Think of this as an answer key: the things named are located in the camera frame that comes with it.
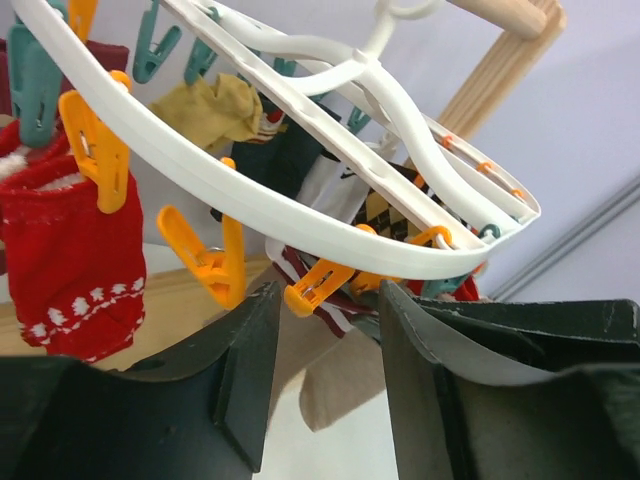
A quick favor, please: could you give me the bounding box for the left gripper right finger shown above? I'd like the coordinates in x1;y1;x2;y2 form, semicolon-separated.
379;282;639;479

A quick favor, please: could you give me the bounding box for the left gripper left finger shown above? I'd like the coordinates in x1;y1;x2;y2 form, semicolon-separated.
1;282;280;479

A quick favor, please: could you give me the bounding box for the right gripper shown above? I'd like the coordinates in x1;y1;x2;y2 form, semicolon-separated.
416;298;639;370

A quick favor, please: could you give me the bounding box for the beige striped sock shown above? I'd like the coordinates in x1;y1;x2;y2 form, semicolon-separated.
264;244;389;434

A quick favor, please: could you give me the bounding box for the white oval clip hanger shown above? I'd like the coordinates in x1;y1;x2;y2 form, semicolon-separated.
13;1;540;280

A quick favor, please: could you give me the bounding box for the red reindeer sock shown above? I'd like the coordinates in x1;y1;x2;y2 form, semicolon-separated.
406;275;480;302

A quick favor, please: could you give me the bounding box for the teal clothes peg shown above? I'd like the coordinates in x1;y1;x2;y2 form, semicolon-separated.
420;224;501;299

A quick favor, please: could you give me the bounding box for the wooden hanger rack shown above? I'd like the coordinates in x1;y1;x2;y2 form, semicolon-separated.
0;0;569;371

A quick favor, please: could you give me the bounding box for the red patterned sock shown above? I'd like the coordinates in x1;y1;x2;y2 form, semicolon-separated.
1;121;147;363

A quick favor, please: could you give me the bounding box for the brown argyle sock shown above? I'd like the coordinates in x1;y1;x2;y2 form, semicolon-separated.
352;164;449;241

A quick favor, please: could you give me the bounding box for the dark navy santa sock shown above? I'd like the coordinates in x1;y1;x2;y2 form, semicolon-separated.
231;94;324;199

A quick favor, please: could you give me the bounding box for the mustard yellow sock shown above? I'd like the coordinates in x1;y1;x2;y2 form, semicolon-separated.
149;73;263;153

